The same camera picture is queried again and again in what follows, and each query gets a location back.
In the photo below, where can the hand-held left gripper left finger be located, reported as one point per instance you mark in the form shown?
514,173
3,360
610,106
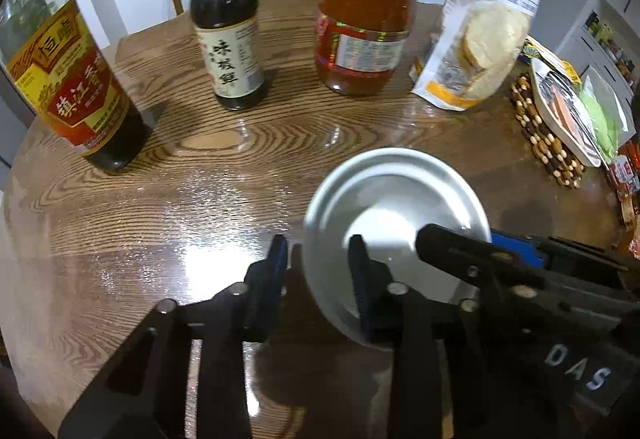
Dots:
272,269

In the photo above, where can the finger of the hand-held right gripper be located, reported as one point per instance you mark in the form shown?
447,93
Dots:
465,259
525,251

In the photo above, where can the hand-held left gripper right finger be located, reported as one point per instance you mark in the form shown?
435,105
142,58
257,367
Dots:
357,279

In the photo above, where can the white plate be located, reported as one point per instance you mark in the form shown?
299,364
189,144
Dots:
380,189

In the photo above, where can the wooden bead trivet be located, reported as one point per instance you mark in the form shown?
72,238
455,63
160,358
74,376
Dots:
545,154

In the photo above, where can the red snack packets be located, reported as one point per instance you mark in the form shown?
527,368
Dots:
625,184

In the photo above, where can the silver orange snack packet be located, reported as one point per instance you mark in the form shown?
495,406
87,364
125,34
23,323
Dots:
567,111

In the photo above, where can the green snack packet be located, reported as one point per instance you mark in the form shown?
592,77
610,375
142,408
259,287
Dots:
602,119

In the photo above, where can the white oblong dish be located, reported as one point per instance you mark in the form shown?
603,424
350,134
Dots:
542,94

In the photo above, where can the yellow blue snack packet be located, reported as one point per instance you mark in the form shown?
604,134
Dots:
540,54

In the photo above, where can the white orange bread packet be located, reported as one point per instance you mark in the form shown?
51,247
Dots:
480,44

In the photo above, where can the dark soy sauce bottle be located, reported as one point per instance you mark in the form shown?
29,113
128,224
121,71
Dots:
230,54

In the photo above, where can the vinegar bottle yellow red label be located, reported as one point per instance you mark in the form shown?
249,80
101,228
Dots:
75,109

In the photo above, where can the white shelf cabinet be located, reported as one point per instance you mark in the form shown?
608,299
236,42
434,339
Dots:
600,4

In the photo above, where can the red chili sauce bottle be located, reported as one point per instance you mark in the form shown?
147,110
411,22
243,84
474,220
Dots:
365,9

